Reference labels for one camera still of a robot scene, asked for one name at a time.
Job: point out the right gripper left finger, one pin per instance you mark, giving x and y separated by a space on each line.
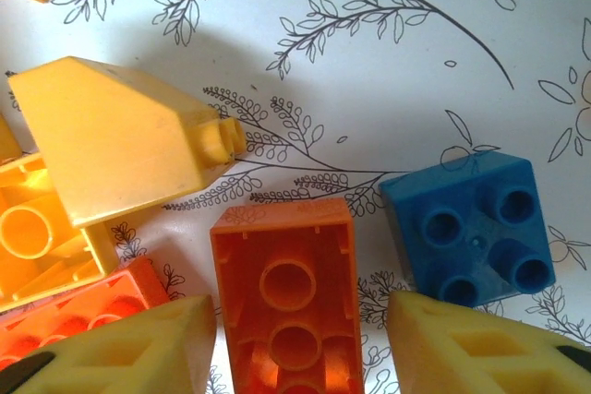
115 352

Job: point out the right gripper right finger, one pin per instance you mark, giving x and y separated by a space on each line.
461 357

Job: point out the orange lego brick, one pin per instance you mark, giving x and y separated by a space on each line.
92 302
286 283

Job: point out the blue square lego brick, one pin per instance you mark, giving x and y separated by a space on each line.
475 237

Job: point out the yellow sloped lego brick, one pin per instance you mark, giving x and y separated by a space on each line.
115 135

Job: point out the floral patterned table cover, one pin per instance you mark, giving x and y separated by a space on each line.
323 66

